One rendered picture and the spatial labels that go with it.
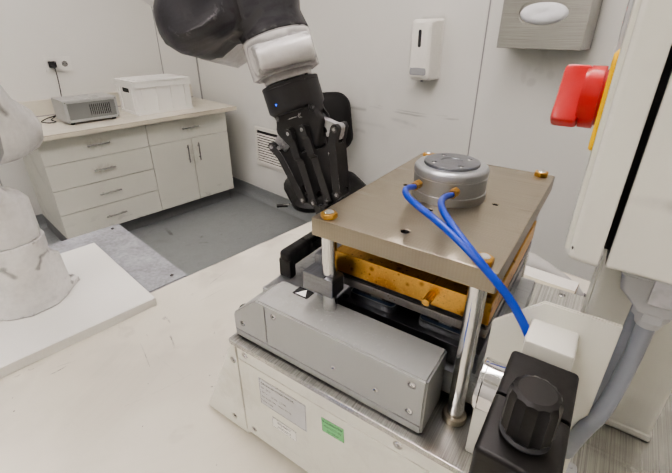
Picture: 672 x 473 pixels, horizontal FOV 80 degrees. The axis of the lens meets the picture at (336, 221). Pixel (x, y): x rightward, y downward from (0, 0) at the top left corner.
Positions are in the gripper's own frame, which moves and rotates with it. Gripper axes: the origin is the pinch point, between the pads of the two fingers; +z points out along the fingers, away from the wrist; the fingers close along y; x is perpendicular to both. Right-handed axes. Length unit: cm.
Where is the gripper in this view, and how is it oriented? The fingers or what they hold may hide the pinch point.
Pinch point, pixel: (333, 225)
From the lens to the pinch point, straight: 57.2
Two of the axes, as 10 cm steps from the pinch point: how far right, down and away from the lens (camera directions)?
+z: 2.8, 9.3, 2.4
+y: -7.8, 0.7, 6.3
